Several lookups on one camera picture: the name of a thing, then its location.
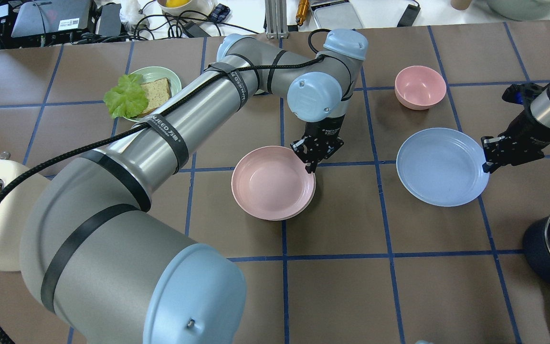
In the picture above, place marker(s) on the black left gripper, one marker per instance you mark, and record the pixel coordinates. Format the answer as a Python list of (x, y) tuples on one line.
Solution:
[(322, 130)]

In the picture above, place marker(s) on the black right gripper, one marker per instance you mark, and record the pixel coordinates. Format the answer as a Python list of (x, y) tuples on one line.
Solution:
[(523, 125)]

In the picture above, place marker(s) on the pink plate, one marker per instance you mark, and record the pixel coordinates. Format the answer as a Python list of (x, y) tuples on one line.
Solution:
[(271, 183)]

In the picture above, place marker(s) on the blue plate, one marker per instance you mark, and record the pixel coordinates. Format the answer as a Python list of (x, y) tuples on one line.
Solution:
[(442, 166)]

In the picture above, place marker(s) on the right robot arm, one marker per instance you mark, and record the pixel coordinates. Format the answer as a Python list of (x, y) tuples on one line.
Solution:
[(527, 135)]

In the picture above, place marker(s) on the pink bowl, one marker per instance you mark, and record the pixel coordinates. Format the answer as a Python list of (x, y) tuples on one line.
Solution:
[(419, 87)]

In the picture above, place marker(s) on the kitchen scale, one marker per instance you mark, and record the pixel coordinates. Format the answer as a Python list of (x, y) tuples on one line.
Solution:
[(335, 14)]

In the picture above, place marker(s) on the bread slice on plate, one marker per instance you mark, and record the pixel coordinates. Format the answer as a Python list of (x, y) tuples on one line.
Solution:
[(157, 93)]

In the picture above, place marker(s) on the black power adapter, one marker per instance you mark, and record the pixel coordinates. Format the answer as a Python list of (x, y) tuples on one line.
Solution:
[(409, 16)]

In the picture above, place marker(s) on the green plate with food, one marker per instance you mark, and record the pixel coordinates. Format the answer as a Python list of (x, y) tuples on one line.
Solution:
[(152, 73)]

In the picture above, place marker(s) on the green lettuce leaf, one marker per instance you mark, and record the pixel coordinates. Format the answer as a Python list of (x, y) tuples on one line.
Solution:
[(127, 99)]

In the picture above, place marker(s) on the white toaster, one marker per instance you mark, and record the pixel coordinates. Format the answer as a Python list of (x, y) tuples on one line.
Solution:
[(14, 211)]

